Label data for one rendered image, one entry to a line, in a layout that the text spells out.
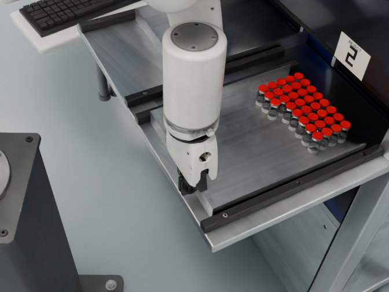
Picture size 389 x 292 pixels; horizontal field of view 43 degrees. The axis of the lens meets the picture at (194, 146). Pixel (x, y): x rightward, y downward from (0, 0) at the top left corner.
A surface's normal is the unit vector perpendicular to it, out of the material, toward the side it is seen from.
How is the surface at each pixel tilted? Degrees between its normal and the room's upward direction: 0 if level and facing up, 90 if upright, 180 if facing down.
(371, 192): 90
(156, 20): 0
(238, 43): 0
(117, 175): 0
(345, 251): 90
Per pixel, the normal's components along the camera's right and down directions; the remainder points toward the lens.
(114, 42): 0.04, -0.65
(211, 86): 0.58, 0.63
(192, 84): -0.02, 0.76
